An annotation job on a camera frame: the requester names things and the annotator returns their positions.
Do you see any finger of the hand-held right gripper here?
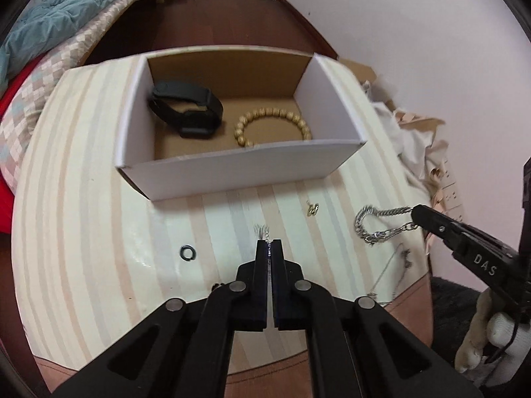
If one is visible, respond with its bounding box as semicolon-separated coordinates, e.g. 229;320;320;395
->
410;204;524;312

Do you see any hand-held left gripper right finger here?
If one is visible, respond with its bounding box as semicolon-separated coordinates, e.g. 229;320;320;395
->
271;238;484;398

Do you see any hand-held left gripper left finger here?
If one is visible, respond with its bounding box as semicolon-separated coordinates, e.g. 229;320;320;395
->
52;239;270;398

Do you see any silver chain bracelet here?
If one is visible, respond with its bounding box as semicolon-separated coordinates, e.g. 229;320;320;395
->
353;205;419;248

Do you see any white cardboard box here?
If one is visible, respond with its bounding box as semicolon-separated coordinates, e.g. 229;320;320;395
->
114;45;368;202

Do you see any person's right hand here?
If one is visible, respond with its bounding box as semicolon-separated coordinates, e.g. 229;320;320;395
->
486;312;531;361

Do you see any beige power strip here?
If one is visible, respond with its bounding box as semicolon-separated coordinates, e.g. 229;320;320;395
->
426;157;466;225

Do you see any dark grey rug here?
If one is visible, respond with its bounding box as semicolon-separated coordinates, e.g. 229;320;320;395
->
429;276;498;382

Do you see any brown cardboard sheet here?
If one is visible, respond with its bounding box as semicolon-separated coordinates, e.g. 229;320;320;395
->
390;107;447;134

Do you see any white crumpled cloth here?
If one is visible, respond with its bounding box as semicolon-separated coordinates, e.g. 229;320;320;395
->
360;78;437;200

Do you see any black smartwatch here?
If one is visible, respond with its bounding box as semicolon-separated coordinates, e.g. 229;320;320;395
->
147;82;225;138

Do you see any striped tablecloth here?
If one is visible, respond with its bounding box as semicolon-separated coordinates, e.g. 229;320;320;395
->
10;56;433;378

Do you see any red cloth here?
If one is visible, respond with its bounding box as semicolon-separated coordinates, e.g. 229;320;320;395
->
0;61;43;233

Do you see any checked quilt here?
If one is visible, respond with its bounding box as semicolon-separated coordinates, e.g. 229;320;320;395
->
0;0;167;193

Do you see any teal blanket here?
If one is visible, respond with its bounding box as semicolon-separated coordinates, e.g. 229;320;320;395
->
0;0;127;80

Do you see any thin silver necklace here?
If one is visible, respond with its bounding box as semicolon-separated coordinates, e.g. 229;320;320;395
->
370;244;414;304

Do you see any wooden bead bracelet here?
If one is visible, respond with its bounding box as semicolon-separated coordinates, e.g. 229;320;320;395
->
233;108;313;149

